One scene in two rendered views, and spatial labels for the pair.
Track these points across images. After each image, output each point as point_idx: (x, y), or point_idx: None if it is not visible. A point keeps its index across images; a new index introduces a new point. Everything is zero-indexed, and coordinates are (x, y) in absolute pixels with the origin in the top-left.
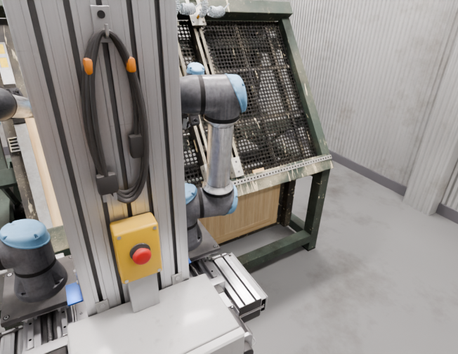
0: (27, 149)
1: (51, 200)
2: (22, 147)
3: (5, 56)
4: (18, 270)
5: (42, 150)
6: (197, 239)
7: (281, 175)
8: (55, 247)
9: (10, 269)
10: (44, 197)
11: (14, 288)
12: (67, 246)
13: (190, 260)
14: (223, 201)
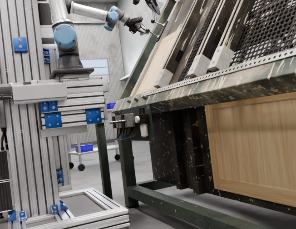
0: (150, 55)
1: (141, 83)
2: (150, 53)
3: (174, 7)
4: None
5: (155, 55)
6: (60, 66)
7: (260, 68)
8: (124, 107)
9: None
10: (139, 80)
11: None
12: (126, 107)
13: (15, 50)
14: (53, 32)
